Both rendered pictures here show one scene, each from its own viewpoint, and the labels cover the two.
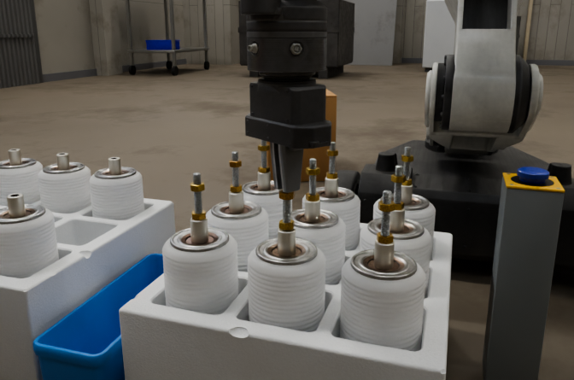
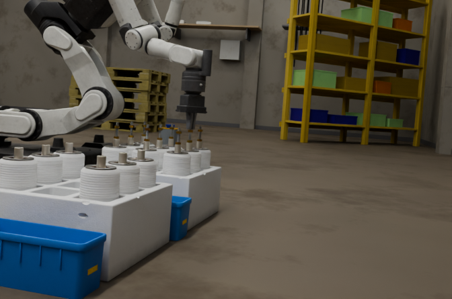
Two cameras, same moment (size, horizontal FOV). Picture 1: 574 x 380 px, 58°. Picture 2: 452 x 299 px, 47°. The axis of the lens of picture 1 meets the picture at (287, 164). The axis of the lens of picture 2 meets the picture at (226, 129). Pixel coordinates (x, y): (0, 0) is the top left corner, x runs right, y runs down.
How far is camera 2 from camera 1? 1.98 m
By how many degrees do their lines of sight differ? 92
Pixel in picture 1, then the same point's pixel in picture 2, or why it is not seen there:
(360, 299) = (207, 156)
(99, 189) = (82, 159)
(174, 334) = (196, 181)
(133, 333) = (191, 186)
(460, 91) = (115, 102)
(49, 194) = (60, 170)
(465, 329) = not seen: hidden behind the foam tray
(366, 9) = not seen: outside the picture
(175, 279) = (187, 164)
